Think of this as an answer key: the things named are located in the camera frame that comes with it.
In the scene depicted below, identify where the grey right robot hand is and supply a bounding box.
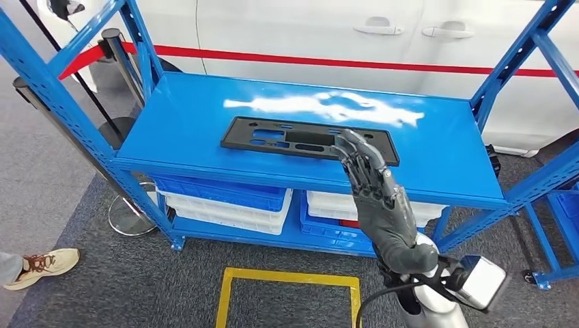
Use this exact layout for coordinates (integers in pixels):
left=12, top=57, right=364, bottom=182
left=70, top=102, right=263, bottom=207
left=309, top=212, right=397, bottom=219
left=332, top=128, right=440, bottom=275

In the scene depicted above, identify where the black plastic plate part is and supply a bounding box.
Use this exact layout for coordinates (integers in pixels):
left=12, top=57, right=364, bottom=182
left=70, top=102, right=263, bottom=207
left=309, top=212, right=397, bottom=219
left=220, top=115, right=401, bottom=167

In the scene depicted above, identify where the blue metal shelf rack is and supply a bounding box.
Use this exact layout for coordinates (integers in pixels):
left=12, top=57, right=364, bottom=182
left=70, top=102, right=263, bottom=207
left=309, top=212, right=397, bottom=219
left=0, top=0, right=579, bottom=259
left=520, top=180, right=579, bottom=292

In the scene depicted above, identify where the blue plastic bin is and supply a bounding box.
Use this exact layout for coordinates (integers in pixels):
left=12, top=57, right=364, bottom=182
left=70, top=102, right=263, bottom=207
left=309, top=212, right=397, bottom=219
left=547, top=183, right=579, bottom=254
left=299, top=191, right=426, bottom=254
left=151, top=176, right=288, bottom=213

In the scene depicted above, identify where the red barrier belt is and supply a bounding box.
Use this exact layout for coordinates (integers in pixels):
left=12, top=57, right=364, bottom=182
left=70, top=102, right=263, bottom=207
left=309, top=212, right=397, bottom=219
left=154, top=44, right=579, bottom=79
left=57, top=42, right=137, bottom=81

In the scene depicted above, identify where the white car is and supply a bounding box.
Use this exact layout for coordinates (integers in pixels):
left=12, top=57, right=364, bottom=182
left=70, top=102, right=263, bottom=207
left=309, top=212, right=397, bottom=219
left=36, top=0, right=579, bottom=159

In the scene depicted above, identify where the thin black pole round base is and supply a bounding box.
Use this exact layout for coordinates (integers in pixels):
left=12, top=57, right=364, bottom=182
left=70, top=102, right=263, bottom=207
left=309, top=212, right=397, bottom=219
left=18, top=0, right=137, bottom=150

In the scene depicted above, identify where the person's beige shoe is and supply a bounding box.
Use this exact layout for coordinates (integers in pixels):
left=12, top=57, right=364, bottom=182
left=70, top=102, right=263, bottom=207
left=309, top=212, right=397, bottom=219
left=3, top=247, right=81, bottom=292

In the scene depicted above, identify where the person's leg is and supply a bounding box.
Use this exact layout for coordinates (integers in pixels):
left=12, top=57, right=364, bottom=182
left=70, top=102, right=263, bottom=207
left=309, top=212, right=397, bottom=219
left=0, top=251, right=25, bottom=287

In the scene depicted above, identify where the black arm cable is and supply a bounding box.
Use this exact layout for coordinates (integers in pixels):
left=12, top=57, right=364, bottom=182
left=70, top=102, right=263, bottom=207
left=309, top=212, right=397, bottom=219
left=354, top=281, right=428, bottom=328

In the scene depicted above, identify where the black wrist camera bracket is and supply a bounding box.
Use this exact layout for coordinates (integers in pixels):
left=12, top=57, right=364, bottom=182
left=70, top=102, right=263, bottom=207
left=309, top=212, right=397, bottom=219
left=421, top=256, right=467, bottom=295

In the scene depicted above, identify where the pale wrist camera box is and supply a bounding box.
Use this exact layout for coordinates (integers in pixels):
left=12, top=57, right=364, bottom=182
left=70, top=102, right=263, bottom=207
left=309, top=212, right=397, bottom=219
left=452, top=256, right=510, bottom=313

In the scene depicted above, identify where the white car door handle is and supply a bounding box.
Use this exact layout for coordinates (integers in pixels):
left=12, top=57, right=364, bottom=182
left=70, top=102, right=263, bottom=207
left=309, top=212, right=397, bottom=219
left=352, top=16, right=406, bottom=36
left=421, top=21, right=476, bottom=40

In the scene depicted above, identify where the black stanchion post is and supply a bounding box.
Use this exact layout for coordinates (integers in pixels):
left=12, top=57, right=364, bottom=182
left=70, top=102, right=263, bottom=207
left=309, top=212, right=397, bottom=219
left=100, top=27, right=148, bottom=109
left=12, top=76, right=159, bottom=238

